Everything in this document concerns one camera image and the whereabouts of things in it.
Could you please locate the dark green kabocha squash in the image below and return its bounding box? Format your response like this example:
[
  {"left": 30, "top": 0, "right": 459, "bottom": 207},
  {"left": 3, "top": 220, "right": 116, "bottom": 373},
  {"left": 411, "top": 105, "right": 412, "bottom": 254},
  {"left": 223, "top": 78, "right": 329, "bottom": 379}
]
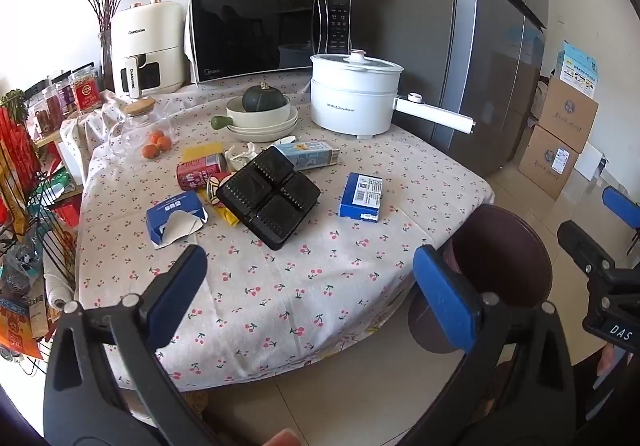
[{"left": 242, "top": 82, "right": 288, "bottom": 113}]

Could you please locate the glass jar with wooden lid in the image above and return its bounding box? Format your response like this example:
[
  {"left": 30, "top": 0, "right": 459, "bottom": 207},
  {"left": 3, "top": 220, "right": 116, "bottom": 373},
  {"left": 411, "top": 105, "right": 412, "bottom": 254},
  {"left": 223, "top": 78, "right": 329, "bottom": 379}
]
[{"left": 107, "top": 96, "right": 174, "bottom": 160}]

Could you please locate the dark brown round stool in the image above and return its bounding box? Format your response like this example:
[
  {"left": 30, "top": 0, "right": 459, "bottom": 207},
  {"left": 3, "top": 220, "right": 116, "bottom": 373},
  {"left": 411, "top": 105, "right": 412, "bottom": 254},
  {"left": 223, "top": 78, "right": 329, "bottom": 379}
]
[{"left": 408, "top": 205, "right": 552, "bottom": 354}]

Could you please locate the upper cardboard box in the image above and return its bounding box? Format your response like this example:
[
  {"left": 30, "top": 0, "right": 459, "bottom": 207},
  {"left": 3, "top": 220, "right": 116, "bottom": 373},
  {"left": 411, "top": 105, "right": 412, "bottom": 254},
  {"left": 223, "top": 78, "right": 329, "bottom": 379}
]
[{"left": 538, "top": 78, "right": 599, "bottom": 153}]

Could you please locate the grey refrigerator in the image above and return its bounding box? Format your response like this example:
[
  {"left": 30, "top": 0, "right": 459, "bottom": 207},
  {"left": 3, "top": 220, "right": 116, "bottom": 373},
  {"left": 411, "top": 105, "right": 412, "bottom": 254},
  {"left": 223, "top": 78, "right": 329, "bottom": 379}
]
[{"left": 351, "top": 0, "right": 549, "bottom": 177}]

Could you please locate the orange tangerine back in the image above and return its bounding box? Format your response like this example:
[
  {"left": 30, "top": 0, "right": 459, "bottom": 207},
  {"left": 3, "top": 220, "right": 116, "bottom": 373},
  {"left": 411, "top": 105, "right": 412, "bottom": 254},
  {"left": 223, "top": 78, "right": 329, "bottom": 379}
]
[{"left": 149, "top": 130, "right": 164, "bottom": 144}]

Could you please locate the torn blue tissue box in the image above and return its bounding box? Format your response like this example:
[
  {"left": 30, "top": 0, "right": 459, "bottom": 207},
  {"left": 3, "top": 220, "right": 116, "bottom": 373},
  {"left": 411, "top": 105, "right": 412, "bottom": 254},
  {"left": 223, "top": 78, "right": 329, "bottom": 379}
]
[{"left": 145, "top": 191, "right": 208, "bottom": 249}]

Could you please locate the orange tangerine middle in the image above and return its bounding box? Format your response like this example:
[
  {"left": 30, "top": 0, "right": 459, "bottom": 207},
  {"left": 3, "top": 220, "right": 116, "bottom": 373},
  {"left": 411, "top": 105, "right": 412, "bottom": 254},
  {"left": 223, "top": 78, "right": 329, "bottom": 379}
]
[{"left": 155, "top": 135, "right": 172, "bottom": 151}]

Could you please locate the lower cardboard box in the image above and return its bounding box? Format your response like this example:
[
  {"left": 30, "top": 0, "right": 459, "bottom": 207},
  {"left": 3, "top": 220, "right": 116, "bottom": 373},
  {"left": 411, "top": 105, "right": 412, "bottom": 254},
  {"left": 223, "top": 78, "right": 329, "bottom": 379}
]
[{"left": 518, "top": 125, "right": 578, "bottom": 199}]

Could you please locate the orange tangerine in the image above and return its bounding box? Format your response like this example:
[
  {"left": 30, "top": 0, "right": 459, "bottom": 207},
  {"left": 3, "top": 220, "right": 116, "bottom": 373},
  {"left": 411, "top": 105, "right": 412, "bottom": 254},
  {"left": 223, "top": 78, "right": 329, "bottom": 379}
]
[
  {"left": 155, "top": 135, "right": 172, "bottom": 151},
  {"left": 149, "top": 130, "right": 164, "bottom": 144},
  {"left": 141, "top": 143, "right": 160, "bottom": 159}
]

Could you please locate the white plate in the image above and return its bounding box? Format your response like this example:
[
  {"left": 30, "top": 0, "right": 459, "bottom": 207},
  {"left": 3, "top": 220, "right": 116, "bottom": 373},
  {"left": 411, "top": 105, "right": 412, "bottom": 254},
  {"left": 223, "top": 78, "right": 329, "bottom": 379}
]
[
  {"left": 228, "top": 106, "right": 298, "bottom": 139},
  {"left": 228, "top": 118, "right": 298, "bottom": 143}
]

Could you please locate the lower white plate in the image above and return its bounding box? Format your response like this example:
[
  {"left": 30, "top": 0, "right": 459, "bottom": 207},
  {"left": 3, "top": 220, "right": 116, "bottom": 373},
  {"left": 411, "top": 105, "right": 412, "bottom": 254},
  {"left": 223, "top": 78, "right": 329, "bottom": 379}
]
[{"left": 228, "top": 118, "right": 298, "bottom": 143}]

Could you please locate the black plastic food tray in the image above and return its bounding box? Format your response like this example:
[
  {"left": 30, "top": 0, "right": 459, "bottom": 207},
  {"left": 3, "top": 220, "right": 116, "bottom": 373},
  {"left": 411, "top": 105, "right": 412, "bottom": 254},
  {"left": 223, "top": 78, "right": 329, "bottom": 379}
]
[{"left": 216, "top": 147, "right": 320, "bottom": 250}]

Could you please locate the orange tangerine front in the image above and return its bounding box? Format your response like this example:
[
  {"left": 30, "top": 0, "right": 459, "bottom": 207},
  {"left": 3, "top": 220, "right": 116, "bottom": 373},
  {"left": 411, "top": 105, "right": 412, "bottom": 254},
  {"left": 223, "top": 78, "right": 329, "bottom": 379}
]
[{"left": 141, "top": 143, "right": 160, "bottom": 159}]

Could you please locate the cream pan with green handle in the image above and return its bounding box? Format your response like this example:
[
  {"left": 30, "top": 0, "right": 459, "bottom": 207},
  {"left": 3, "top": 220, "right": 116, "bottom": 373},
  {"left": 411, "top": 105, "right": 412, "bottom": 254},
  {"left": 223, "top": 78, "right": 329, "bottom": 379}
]
[{"left": 210, "top": 96, "right": 291, "bottom": 130}]

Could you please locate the light blue milk carton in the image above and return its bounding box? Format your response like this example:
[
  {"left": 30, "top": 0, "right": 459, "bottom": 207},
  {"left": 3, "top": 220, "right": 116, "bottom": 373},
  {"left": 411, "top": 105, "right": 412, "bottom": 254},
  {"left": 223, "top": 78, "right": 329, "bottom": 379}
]
[{"left": 274, "top": 141, "right": 340, "bottom": 171}]

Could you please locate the black microwave oven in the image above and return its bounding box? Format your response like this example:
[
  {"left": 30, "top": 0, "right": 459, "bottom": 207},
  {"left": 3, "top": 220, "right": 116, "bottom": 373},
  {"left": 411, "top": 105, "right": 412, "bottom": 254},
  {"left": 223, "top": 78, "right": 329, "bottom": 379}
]
[{"left": 186, "top": 0, "right": 352, "bottom": 84}]

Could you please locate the white electric cooking pot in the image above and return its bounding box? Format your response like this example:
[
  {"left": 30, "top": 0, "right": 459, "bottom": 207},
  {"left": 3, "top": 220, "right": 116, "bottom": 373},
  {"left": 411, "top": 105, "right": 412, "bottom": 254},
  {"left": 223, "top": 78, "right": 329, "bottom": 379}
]
[{"left": 310, "top": 50, "right": 474, "bottom": 139}]

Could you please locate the yellow snack wrapper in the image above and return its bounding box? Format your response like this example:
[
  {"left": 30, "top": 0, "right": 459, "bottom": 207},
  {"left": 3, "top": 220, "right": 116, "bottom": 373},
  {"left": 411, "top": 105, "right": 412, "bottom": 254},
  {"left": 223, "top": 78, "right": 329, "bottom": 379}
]
[{"left": 198, "top": 172, "right": 239, "bottom": 226}]

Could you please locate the blue white carton on boxes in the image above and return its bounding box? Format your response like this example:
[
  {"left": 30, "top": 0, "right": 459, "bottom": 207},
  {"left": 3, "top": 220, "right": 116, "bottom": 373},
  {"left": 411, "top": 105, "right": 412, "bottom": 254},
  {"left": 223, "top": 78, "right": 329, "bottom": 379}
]
[{"left": 555, "top": 40, "right": 599, "bottom": 100}]

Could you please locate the yellow sponge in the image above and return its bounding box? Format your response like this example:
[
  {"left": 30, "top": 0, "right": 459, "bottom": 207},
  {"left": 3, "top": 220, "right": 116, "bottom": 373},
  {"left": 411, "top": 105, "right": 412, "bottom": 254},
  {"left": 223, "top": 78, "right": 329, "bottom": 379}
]
[{"left": 181, "top": 142, "right": 224, "bottom": 162}]

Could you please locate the upper white plate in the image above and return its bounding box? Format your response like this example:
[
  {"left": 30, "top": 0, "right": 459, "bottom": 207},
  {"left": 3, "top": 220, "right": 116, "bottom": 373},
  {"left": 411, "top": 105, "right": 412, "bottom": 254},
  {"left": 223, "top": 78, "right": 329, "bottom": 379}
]
[{"left": 228, "top": 106, "right": 298, "bottom": 139}]

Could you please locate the cherry print tablecloth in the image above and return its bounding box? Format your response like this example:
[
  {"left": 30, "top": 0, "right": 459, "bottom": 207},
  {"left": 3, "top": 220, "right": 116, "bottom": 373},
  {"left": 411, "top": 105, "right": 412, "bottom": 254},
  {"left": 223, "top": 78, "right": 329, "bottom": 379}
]
[{"left": 76, "top": 72, "right": 494, "bottom": 391}]

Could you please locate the red milk drink can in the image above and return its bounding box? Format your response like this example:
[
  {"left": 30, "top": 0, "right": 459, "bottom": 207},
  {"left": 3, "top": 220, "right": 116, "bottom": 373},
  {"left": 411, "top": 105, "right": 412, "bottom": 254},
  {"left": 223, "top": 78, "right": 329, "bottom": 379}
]
[{"left": 176, "top": 153, "right": 229, "bottom": 191}]

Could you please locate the white torn paper packet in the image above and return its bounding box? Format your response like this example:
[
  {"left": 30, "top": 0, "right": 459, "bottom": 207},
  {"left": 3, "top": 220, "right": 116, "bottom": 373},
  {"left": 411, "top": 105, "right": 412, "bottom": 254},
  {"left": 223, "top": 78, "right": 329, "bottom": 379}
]
[{"left": 273, "top": 135, "right": 296, "bottom": 145}]

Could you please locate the clear jar dried red fruit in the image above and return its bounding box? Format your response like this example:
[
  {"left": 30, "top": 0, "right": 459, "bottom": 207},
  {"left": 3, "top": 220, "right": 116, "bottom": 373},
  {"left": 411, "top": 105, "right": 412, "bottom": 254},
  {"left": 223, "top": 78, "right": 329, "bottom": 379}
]
[{"left": 25, "top": 82, "right": 63, "bottom": 140}]

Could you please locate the cardboard box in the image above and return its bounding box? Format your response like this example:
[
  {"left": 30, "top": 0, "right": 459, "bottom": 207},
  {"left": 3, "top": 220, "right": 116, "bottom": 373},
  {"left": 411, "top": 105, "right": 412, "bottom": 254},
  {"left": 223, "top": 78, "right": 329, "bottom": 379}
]
[
  {"left": 538, "top": 78, "right": 599, "bottom": 153},
  {"left": 518, "top": 125, "right": 578, "bottom": 199}
]

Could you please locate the blue white small box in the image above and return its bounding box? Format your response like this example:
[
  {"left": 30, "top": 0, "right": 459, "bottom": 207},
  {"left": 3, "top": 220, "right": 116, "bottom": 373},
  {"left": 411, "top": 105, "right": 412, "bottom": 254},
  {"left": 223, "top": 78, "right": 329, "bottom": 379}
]
[{"left": 337, "top": 172, "right": 384, "bottom": 222}]

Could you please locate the red label snack jar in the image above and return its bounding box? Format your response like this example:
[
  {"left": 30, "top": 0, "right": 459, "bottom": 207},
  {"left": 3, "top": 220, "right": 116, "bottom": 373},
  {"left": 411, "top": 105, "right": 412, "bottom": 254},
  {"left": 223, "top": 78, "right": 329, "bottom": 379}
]
[{"left": 72, "top": 63, "right": 102, "bottom": 114}]

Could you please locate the person's right hand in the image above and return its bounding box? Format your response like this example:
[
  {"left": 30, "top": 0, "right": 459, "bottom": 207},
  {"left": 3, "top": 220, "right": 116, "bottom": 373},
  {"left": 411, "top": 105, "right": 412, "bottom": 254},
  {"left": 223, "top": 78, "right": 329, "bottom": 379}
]
[{"left": 597, "top": 343, "right": 632, "bottom": 377}]

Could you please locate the orange snack bag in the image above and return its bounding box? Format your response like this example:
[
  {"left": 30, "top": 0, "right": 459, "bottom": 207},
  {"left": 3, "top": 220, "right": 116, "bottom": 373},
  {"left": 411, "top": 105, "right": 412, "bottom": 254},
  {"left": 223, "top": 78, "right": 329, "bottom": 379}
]
[{"left": 0, "top": 298, "right": 42, "bottom": 359}]

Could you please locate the cream air fryer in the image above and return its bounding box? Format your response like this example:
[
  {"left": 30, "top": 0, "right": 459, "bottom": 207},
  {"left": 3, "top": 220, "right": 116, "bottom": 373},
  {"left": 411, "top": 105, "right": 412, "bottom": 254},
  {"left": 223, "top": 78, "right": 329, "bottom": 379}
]
[{"left": 112, "top": 0, "right": 186, "bottom": 100}]

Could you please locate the black wire storage rack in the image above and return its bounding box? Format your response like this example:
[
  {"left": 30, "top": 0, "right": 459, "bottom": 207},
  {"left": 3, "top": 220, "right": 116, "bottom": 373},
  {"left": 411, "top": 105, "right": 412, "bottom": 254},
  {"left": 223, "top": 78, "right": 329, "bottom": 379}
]
[{"left": 1, "top": 128, "right": 76, "bottom": 376}]

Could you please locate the white tissue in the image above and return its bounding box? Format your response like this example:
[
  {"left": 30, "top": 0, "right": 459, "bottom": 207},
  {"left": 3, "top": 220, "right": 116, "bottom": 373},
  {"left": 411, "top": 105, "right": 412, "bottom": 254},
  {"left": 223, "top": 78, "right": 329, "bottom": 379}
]
[{"left": 224, "top": 142, "right": 262, "bottom": 172}]

